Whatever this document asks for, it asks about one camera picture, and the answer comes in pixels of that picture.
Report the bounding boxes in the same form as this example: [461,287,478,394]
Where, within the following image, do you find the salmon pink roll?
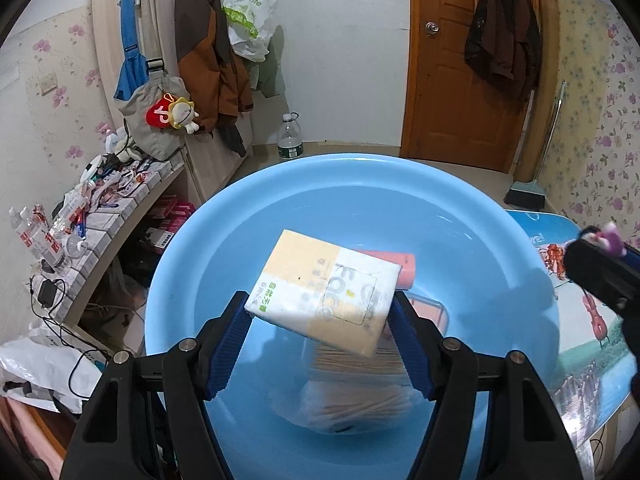
[356,249,417,291]

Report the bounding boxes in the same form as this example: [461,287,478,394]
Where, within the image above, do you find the large clear water bottle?
[276,112,305,160]

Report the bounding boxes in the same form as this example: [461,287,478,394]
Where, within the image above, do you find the white green plastic bag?
[218,0,277,63]

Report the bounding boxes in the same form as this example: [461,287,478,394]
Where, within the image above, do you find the blue garment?
[114,0,151,103]

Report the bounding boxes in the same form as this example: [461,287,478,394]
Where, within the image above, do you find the light blue plastic basin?
[144,154,561,480]

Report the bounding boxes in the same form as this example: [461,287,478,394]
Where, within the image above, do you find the black cable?
[27,260,108,401]

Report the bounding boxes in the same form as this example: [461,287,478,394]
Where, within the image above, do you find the small red label water bottle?
[9,207,42,262]
[30,205,68,268]

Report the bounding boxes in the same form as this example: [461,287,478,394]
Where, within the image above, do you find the red cardboard box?
[150,195,196,233]

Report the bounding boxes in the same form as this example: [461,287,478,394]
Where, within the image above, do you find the tan leaning board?
[515,0,561,181]

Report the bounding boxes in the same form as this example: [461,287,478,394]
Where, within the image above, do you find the brown and orange jacket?
[174,0,253,153]

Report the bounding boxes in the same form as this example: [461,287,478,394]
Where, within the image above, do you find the small purple pink toy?
[580,221,628,258]

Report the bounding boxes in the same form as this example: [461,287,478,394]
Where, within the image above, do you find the broom with dustpan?
[504,81,568,211]

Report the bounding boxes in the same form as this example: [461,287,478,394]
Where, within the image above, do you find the scenery print table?
[505,210,640,456]

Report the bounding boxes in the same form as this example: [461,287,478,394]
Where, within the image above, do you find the dark brown jacket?
[464,0,542,103]

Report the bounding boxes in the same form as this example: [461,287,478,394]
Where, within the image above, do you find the brown wooden door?
[400,0,543,173]

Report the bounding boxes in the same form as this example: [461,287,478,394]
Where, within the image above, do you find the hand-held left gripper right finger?
[384,291,583,480]

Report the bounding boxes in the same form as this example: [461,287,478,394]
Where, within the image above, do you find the white tiled shelf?
[30,152,193,326]

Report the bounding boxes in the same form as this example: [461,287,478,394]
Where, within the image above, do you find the clear bag of cotton swabs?
[272,379,417,433]

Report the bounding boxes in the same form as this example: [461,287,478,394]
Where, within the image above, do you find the red heart plush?
[146,92,176,128]

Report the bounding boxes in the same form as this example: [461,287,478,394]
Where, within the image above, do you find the pile of small packets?
[55,152,171,241]

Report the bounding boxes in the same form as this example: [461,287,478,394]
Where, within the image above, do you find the grey cloth bag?
[118,75,193,161]

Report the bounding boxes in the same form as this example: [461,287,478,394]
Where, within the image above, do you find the black power adapter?
[39,279,65,308]

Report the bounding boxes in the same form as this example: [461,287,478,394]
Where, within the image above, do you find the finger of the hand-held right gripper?
[565,237,640,318]

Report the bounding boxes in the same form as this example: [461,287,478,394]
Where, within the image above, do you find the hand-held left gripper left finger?
[60,290,253,480]

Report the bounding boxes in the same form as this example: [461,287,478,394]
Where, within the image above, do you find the clear box of toothpicks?
[307,296,447,378]

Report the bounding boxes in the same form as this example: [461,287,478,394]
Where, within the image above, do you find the yellow white tissue pack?
[244,229,403,358]

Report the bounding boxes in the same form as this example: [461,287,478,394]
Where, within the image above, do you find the white plush toy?
[167,96,201,136]

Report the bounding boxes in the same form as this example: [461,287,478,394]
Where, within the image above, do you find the pale green jacket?
[220,0,286,98]

